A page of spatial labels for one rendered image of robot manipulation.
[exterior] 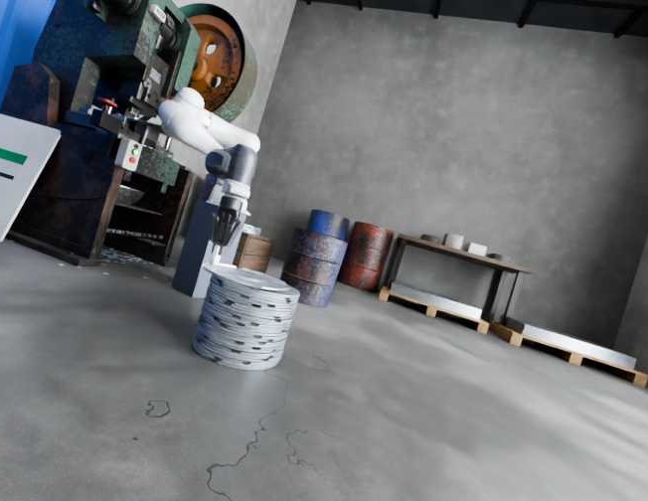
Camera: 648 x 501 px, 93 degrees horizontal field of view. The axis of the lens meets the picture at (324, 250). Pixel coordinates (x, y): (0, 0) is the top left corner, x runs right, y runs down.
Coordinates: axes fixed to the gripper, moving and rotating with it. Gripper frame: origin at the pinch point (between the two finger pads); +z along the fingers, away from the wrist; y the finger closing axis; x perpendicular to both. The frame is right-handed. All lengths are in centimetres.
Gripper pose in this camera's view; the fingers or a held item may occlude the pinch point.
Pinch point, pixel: (217, 254)
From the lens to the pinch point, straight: 112.1
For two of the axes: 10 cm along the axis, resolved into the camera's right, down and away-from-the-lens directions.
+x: -2.6, -0.6, -9.6
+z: -2.8, 9.6, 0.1
